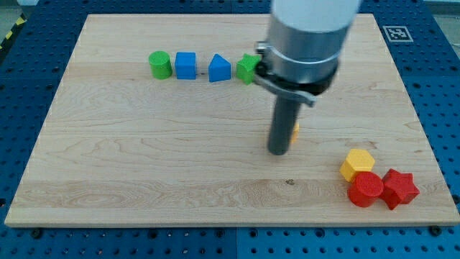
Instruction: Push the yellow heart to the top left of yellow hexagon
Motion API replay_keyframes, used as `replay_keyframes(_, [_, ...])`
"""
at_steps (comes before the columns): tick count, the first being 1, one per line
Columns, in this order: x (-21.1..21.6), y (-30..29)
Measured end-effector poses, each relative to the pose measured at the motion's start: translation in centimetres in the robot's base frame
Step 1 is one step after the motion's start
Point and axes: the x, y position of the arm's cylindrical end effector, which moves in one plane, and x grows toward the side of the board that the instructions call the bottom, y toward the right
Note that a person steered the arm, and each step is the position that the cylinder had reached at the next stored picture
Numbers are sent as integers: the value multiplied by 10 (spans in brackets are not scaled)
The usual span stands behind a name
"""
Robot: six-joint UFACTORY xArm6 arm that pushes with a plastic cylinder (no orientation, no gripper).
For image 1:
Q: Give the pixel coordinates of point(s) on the red star block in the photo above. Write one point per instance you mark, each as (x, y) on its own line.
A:
(399, 188)

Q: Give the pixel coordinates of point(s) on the green cylinder block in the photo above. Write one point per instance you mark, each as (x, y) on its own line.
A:
(160, 65)

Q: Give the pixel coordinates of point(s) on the blue triangle block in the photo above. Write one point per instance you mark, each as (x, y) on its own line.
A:
(219, 69)

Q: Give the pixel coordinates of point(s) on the yellow hexagon block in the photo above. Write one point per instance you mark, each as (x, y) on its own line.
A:
(356, 161)

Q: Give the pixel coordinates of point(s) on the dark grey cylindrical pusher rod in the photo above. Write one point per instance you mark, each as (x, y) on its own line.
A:
(284, 117)

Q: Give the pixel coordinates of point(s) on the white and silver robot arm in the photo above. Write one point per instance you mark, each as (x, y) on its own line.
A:
(300, 57)

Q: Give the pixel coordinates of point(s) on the white fiducial marker tag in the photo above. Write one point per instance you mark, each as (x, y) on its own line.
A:
(396, 33)

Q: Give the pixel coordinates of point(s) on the green star block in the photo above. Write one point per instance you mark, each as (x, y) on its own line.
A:
(246, 66)

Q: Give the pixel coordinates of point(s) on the blue cube block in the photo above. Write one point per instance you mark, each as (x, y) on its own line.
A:
(185, 65)

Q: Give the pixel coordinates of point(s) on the wooden board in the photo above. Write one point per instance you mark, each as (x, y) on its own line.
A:
(120, 148)

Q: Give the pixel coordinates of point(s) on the red cylinder block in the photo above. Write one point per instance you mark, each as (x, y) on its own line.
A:
(365, 189)

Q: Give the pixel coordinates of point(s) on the yellow heart block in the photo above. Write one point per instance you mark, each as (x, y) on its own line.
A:
(294, 135)

